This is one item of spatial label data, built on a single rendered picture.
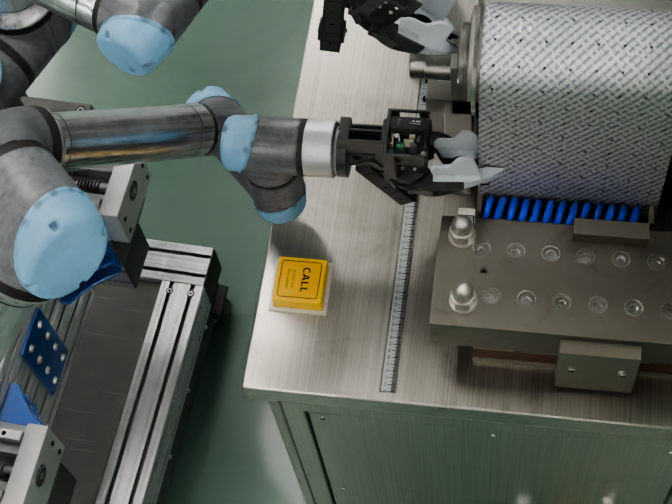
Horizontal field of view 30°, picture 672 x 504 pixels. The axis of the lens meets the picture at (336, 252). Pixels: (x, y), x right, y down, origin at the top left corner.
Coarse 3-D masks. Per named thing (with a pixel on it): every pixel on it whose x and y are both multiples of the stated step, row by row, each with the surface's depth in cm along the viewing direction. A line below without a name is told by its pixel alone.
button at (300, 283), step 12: (288, 264) 177; (300, 264) 177; (312, 264) 177; (324, 264) 176; (276, 276) 176; (288, 276) 176; (300, 276) 176; (312, 276) 176; (324, 276) 176; (276, 288) 175; (288, 288) 175; (300, 288) 175; (312, 288) 175; (324, 288) 176; (276, 300) 175; (288, 300) 174; (300, 300) 174; (312, 300) 174
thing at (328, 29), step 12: (324, 0) 145; (336, 0) 145; (324, 12) 147; (336, 12) 146; (324, 24) 148; (336, 24) 148; (324, 36) 150; (336, 36) 150; (324, 48) 152; (336, 48) 152
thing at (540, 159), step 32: (480, 128) 154; (512, 128) 153; (544, 128) 152; (576, 128) 151; (608, 128) 150; (480, 160) 160; (512, 160) 159; (544, 160) 158; (576, 160) 157; (608, 160) 156; (640, 160) 155; (480, 192) 167; (512, 192) 166; (544, 192) 165; (576, 192) 164; (608, 192) 163; (640, 192) 162
